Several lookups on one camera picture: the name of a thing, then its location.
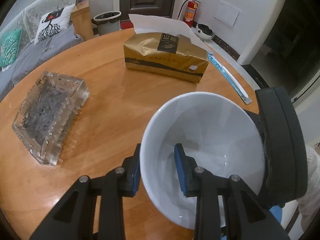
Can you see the blue toothbrush package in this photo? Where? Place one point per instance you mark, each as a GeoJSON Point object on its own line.
{"type": "Point", "coordinates": [231, 79]}

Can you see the white bowl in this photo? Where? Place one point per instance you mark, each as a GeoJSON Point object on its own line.
{"type": "Point", "coordinates": [216, 132]}

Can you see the blue plate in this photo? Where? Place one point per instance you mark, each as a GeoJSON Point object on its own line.
{"type": "Point", "coordinates": [276, 214]}

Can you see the red fire extinguisher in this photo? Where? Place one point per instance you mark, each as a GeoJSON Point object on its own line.
{"type": "Point", "coordinates": [190, 11]}

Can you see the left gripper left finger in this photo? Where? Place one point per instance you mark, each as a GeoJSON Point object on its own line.
{"type": "Point", "coordinates": [130, 183]}

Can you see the grey trash bin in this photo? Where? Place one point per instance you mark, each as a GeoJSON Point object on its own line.
{"type": "Point", "coordinates": [107, 22]}

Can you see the white tree cushion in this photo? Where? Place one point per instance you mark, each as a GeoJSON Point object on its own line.
{"type": "Point", "coordinates": [53, 22]}

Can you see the teal cushion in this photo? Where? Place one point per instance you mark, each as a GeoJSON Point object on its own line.
{"type": "Point", "coordinates": [9, 47]}

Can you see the gold tissue box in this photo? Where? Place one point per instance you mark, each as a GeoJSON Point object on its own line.
{"type": "Point", "coordinates": [166, 46]}

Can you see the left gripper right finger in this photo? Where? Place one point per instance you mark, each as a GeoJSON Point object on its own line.
{"type": "Point", "coordinates": [185, 166]}

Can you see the glass ashtray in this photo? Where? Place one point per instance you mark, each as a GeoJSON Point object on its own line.
{"type": "Point", "coordinates": [46, 114]}

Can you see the white wall panel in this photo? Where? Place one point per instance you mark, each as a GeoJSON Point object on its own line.
{"type": "Point", "coordinates": [227, 14]}

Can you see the white black helmet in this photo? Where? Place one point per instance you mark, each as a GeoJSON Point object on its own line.
{"type": "Point", "coordinates": [204, 32]}

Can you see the grey sofa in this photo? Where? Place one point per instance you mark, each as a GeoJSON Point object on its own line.
{"type": "Point", "coordinates": [31, 55]}

